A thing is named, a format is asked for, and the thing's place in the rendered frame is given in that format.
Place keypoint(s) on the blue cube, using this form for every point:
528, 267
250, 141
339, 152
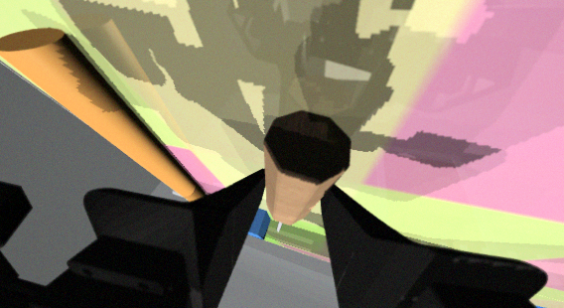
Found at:
260, 224

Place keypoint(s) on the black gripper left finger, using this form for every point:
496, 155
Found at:
208, 232

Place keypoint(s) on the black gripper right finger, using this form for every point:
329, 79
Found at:
375, 266

